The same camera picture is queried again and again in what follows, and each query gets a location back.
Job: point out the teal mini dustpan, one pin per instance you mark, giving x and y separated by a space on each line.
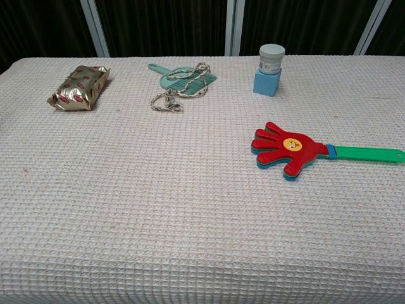
166 80

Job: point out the dark curtain panel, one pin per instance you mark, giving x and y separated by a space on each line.
164 28
310 22
395 31
38 28

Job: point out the red hand clapper toy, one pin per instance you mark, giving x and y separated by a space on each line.
300 152

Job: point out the beige waffle tablecloth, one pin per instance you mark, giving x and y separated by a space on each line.
190 206

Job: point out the gold foil snack packet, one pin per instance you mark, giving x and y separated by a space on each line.
79 87

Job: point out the white jar grey lid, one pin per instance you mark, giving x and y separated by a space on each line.
271 60

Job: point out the blue foam cube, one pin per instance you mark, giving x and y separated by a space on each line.
265 84

